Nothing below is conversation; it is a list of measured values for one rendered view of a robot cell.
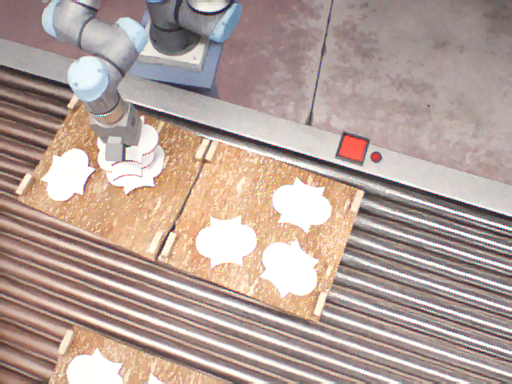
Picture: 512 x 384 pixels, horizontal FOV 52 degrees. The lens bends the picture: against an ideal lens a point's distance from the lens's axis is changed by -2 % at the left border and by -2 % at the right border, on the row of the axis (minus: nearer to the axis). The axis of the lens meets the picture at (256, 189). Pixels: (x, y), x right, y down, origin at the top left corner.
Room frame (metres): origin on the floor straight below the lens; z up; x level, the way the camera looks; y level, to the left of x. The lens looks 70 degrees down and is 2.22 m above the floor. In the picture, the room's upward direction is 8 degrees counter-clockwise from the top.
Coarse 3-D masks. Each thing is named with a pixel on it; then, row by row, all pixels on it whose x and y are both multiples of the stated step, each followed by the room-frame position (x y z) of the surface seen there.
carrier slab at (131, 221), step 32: (64, 128) 0.71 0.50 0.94; (160, 128) 0.67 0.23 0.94; (96, 160) 0.60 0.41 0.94; (192, 160) 0.57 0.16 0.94; (32, 192) 0.54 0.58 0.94; (96, 192) 0.51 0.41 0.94; (160, 192) 0.49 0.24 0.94; (96, 224) 0.42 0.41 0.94; (128, 224) 0.41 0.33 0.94; (160, 224) 0.40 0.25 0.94
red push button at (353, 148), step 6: (348, 138) 0.57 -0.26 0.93; (354, 138) 0.57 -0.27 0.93; (342, 144) 0.56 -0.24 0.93; (348, 144) 0.56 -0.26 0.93; (354, 144) 0.55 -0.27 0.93; (360, 144) 0.55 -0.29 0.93; (342, 150) 0.54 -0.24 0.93; (348, 150) 0.54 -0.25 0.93; (354, 150) 0.54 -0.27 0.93; (360, 150) 0.53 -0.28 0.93; (348, 156) 0.52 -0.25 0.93; (354, 156) 0.52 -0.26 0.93; (360, 156) 0.52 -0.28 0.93
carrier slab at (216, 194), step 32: (224, 160) 0.55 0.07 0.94; (256, 160) 0.54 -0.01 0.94; (192, 192) 0.48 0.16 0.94; (224, 192) 0.47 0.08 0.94; (256, 192) 0.45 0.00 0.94; (352, 192) 0.42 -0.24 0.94; (192, 224) 0.39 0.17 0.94; (256, 224) 0.37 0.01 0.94; (288, 224) 0.36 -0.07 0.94; (352, 224) 0.34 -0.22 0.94; (192, 256) 0.31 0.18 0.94; (256, 256) 0.29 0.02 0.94; (320, 256) 0.27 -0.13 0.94; (256, 288) 0.21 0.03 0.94; (320, 288) 0.19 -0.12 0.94
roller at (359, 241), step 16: (0, 128) 0.75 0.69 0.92; (16, 128) 0.74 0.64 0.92; (32, 144) 0.70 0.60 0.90; (48, 144) 0.68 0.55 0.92; (352, 240) 0.30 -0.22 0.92; (368, 240) 0.30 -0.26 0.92; (384, 256) 0.25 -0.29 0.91; (400, 256) 0.25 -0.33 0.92; (416, 256) 0.24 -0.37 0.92; (432, 256) 0.24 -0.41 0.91; (432, 272) 0.20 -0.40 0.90; (448, 272) 0.19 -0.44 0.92; (464, 272) 0.18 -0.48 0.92; (480, 272) 0.18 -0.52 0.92; (496, 288) 0.14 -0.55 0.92
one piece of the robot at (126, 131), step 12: (132, 108) 0.60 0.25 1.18; (120, 120) 0.56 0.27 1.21; (132, 120) 0.58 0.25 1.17; (96, 132) 0.57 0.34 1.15; (108, 132) 0.56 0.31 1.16; (120, 132) 0.55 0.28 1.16; (132, 132) 0.56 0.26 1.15; (108, 144) 0.54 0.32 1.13; (120, 144) 0.54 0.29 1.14; (132, 144) 0.55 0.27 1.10; (108, 156) 0.52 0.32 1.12; (120, 156) 0.52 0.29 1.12
